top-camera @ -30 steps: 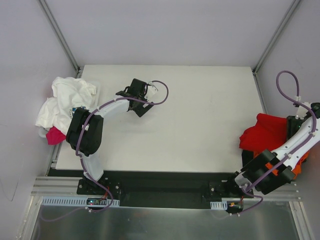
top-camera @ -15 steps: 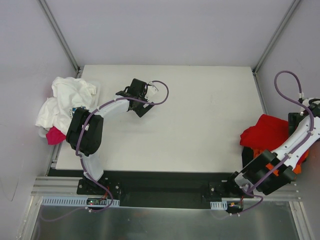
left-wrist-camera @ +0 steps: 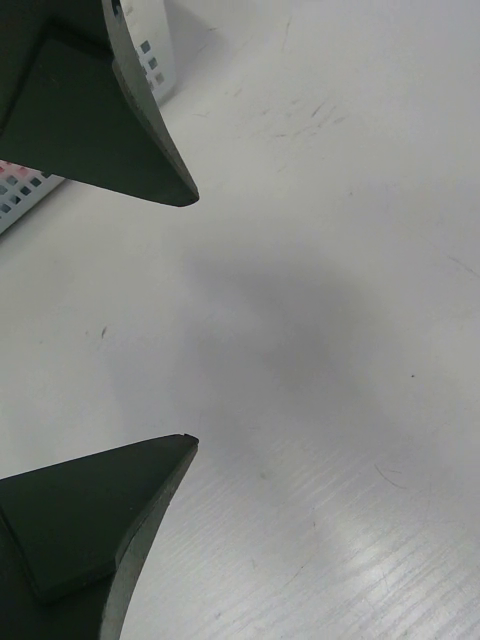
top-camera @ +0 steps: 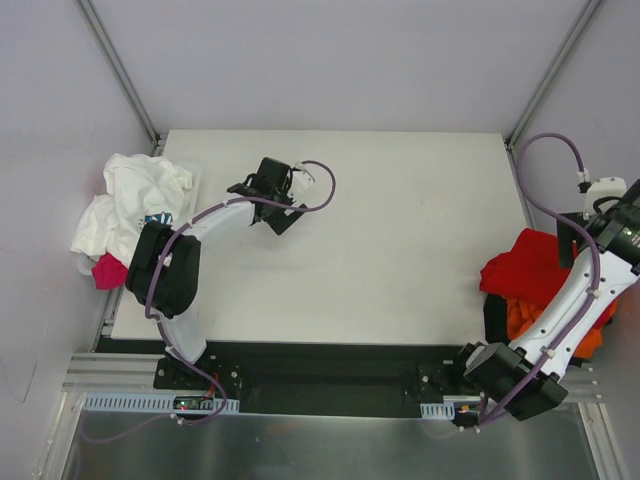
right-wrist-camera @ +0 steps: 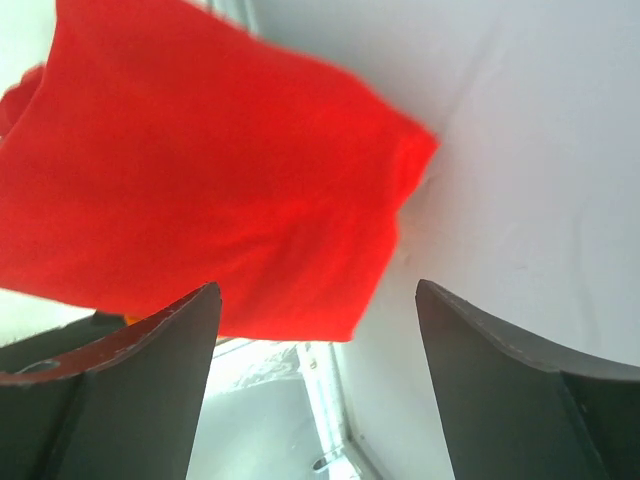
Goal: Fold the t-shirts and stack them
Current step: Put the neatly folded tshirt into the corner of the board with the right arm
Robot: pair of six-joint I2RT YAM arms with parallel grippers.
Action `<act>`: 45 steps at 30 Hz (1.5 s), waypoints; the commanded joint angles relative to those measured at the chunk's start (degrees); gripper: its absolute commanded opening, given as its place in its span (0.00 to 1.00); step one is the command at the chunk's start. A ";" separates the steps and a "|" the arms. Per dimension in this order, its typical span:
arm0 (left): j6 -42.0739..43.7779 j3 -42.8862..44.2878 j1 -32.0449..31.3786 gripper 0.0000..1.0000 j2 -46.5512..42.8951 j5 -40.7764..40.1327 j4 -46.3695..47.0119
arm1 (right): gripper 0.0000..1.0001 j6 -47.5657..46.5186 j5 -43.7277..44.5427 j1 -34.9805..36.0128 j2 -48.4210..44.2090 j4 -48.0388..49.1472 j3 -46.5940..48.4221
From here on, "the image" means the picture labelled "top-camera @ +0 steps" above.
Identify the aluminium front rail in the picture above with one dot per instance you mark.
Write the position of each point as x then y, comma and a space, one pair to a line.
129, 372

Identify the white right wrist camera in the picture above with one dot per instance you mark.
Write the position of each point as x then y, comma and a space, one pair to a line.
601, 194

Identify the right aluminium frame post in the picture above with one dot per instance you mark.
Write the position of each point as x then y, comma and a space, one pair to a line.
553, 72

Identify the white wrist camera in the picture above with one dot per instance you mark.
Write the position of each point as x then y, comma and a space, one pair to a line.
601, 194
302, 179

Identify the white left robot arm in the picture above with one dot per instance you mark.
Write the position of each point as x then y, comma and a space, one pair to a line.
164, 272

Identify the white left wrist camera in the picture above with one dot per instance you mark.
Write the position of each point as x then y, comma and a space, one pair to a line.
302, 179

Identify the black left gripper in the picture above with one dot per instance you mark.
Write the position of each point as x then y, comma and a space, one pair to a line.
282, 215

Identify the left aluminium frame post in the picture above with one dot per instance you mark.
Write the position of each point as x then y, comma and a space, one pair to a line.
112, 57

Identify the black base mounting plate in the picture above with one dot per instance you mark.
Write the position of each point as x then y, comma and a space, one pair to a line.
379, 381

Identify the white slotted cable duct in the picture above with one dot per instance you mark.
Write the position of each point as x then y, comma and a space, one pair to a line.
158, 403

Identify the small white cable duct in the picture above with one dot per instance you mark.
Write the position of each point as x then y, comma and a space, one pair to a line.
444, 411

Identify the aluminium frame post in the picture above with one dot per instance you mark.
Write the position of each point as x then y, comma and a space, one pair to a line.
553, 72
112, 57

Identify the orange t-shirt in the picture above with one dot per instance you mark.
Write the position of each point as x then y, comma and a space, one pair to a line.
521, 315

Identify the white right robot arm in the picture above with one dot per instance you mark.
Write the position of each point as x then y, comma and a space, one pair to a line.
523, 378

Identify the red t-shirt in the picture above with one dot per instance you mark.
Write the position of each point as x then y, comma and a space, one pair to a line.
530, 271

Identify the pink t-shirt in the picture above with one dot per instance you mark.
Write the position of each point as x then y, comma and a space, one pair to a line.
109, 273

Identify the white daisy print t-shirt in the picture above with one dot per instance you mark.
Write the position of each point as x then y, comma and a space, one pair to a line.
130, 200

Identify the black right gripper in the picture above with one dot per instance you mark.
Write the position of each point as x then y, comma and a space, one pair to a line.
567, 232

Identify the black t-shirt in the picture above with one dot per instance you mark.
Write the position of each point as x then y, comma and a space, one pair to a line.
495, 319

